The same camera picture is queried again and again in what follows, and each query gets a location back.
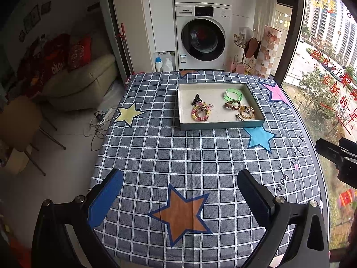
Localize wooden chair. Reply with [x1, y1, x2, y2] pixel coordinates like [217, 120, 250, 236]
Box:
[0, 95, 67, 176]

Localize green translucent bracelet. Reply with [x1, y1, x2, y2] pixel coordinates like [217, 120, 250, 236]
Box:
[223, 88, 243, 102]

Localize grey checked star tablecloth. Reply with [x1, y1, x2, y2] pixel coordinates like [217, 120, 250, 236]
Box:
[89, 71, 324, 266]

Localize white cabinet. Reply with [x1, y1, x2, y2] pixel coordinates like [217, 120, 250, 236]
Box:
[146, 0, 176, 53]

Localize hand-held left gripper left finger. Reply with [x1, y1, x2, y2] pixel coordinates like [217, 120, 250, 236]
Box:
[31, 168, 124, 268]

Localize teal shallow tray box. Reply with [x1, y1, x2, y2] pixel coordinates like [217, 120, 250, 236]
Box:
[177, 83, 266, 131]

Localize red cushions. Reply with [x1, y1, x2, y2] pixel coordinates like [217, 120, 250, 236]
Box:
[17, 33, 70, 98]

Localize dark window frame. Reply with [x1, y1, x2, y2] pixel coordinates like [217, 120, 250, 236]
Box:
[275, 0, 307, 87]

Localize white washing machine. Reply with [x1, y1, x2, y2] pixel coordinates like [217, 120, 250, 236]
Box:
[175, 3, 233, 71]

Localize red cushion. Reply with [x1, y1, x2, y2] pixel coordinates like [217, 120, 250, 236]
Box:
[67, 36, 92, 71]

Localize white power strip with cables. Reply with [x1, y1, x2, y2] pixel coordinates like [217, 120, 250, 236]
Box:
[89, 107, 115, 151]

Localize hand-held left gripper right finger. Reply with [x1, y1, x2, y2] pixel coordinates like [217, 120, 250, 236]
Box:
[237, 169, 331, 268]

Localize dark wall pictures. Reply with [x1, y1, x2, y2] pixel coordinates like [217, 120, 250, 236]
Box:
[18, 1, 52, 42]

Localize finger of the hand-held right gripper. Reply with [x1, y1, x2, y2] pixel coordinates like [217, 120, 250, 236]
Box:
[338, 138, 357, 157]
[315, 138, 349, 171]

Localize wire rack with hats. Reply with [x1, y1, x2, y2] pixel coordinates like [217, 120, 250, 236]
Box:
[234, 26, 263, 74]

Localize pink slippers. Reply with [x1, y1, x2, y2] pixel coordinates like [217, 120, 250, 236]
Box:
[226, 57, 251, 74]

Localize checkered paper bag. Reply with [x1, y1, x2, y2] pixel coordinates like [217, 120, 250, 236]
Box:
[252, 25, 283, 79]

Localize red window lettering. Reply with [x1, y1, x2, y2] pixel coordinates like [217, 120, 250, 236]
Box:
[307, 47, 357, 140]

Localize beige sofa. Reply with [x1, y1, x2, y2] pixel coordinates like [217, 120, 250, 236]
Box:
[42, 53, 119, 111]

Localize yellow pink spiral hair tie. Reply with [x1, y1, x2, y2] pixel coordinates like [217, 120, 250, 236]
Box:
[191, 107, 209, 122]

